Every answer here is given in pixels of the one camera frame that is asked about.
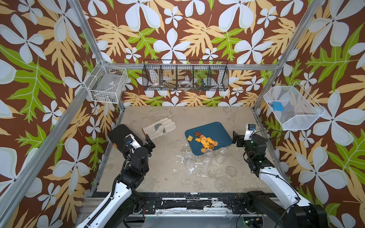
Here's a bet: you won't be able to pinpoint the black hard case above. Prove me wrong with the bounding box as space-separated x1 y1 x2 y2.
108 124 143 152

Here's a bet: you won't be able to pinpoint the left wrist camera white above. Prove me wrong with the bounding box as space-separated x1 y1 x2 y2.
124 134 142 153

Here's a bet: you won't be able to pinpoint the clear cookie jar front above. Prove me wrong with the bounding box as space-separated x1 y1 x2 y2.
202 149 214 166

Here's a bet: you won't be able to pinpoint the blue object in basket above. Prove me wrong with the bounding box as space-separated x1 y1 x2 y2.
271 101 284 112

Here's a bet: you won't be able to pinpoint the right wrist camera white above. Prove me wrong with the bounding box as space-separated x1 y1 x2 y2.
244 123 256 141

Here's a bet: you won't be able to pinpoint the teal plastic tray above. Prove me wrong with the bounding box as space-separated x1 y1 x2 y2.
185 122 232 156

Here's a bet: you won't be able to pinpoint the black wire basket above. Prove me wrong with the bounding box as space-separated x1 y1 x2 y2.
140 59 229 91

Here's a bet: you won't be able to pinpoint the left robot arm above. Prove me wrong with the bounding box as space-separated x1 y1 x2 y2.
78 134 156 228

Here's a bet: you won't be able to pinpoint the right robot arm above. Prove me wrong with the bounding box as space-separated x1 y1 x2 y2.
232 130 329 228

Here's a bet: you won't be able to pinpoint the orange cookies on tray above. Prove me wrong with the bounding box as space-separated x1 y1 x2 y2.
187 132 219 154

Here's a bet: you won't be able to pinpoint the white mesh basket right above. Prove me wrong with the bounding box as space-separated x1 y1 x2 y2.
263 83 325 131

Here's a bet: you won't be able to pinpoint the white work glove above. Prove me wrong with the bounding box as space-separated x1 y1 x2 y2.
142 118 177 140

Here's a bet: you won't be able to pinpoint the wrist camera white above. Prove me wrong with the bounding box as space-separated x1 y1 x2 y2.
124 134 142 153
244 123 256 141

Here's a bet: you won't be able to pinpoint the white wire basket left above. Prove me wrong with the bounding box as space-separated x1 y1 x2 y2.
85 61 128 104

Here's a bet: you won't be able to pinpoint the clear cookie jar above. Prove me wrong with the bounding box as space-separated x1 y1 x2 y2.
183 152 195 169
215 147 228 164
202 149 214 166

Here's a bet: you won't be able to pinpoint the clear cookie jar back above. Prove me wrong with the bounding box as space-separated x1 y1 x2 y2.
183 152 195 169

